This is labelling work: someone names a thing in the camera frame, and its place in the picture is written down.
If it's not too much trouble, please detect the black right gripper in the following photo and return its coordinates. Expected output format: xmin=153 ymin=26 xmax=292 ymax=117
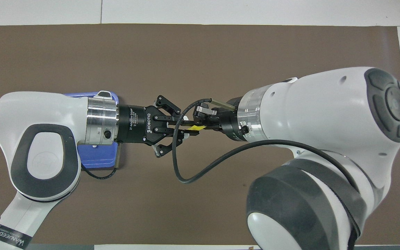
xmin=195 ymin=97 xmax=252 ymax=142

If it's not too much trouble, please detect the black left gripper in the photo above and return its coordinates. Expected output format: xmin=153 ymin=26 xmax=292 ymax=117
xmin=117 ymin=95 xmax=191 ymax=158

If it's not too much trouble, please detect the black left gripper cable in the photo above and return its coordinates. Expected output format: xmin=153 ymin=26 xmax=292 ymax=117
xmin=81 ymin=142 xmax=121 ymax=180

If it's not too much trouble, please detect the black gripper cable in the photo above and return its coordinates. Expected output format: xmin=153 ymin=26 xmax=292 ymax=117
xmin=172 ymin=98 xmax=359 ymax=190
xmin=81 ymin=142 xmax=121 ymax=180

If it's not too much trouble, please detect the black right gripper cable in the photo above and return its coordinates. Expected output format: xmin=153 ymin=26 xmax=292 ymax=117
xmin=172 ymin=98 xmax=359 ymax=190

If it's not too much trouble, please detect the brown table mat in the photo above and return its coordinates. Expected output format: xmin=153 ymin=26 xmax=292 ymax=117
xmin=0 ymin=24 xmax=400 ymax=245

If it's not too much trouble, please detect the blue plastic tray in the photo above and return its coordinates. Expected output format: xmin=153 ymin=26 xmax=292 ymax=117
xmin=63 ymin=90 xmax=120 ymax=170

